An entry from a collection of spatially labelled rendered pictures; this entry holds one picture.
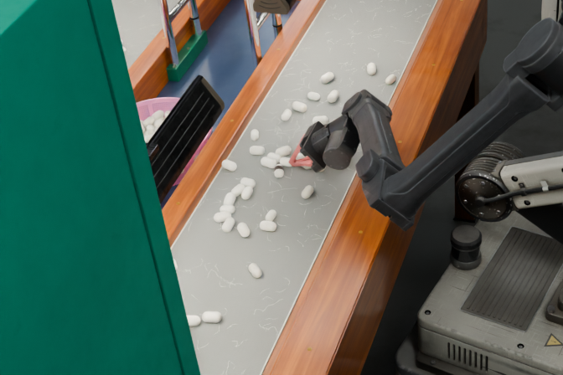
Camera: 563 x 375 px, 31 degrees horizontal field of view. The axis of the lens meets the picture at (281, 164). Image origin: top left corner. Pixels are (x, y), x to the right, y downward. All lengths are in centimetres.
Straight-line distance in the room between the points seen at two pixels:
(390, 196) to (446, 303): 71
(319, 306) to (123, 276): 100
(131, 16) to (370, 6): 67
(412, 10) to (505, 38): 132
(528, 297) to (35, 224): 165
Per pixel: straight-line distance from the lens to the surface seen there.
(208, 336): 192
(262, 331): 191
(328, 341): 185
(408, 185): 162
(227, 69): 275
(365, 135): 193
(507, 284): 235
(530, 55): 148
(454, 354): 231
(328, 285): 194
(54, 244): 83
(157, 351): 104
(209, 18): 294
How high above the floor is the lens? 213
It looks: 38 degrees down
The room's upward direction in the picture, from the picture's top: 8 degrees counter-clockwise
